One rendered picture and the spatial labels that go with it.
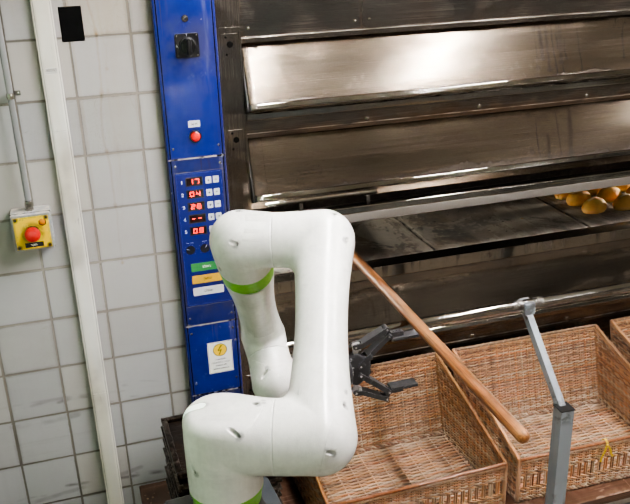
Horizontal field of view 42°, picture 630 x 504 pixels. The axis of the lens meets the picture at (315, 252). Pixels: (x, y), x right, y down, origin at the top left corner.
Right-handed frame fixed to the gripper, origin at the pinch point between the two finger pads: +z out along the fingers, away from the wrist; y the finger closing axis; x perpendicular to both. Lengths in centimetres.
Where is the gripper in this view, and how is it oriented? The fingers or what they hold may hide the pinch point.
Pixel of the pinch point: (411, 358)
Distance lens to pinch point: 205.8
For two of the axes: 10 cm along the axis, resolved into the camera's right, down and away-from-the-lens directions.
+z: 9.6, -1.3, 2.6
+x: 2.9, 3.4, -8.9
